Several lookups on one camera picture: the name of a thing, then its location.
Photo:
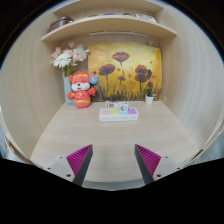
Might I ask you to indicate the plain white plug adapter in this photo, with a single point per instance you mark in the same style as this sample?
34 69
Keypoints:
109 104

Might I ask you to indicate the light blue vase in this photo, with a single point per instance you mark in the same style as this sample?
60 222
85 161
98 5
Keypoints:
67 90

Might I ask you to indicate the wooden shelf with items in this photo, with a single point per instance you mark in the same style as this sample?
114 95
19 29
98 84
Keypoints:
106 25

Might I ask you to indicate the white light bar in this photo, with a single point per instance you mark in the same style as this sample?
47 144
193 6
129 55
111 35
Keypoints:
116 33

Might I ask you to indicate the yellow poppy flower painting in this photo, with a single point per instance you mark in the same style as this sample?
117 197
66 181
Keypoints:
133 60

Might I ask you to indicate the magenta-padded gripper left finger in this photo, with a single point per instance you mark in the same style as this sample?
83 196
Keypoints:
79 160

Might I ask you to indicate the pink and white flower bouquet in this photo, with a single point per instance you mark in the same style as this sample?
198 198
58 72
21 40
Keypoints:
66 56

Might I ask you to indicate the small plant in white pot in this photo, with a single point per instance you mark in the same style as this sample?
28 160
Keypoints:
149 97

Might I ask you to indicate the white pastel-socket power strip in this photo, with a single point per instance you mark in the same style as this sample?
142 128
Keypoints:
118 115

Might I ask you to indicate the red plush toy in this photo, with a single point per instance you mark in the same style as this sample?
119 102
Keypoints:
81 95

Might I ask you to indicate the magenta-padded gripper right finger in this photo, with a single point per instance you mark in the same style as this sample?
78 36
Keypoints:
148 160

